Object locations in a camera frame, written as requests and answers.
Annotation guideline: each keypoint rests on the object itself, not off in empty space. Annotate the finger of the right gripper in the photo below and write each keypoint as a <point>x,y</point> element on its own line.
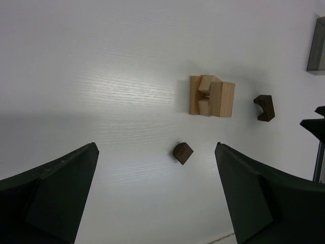
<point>316,126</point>

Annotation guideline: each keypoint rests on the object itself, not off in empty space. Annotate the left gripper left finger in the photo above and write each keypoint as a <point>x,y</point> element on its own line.
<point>45,204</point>

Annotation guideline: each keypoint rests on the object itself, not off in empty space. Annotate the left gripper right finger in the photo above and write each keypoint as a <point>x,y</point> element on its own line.
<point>267,205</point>

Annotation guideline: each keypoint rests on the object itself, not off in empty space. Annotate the dark wood arch block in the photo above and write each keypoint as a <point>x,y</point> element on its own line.
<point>266,104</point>

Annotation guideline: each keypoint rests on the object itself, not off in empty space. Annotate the smoky transparent plastic bin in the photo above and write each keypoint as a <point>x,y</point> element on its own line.
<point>315,64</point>

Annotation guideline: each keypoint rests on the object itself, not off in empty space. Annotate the dark wood small block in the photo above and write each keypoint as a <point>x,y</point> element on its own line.
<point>182,152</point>

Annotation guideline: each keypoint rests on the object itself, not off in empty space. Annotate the light wood hexagonal block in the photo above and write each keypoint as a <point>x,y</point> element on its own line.
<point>221,99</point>

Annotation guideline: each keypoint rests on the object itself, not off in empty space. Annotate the light wood small cube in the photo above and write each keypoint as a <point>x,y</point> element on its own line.
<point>205,84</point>

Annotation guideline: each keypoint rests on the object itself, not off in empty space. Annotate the long light wood block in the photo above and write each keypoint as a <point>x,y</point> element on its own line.
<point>195,95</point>

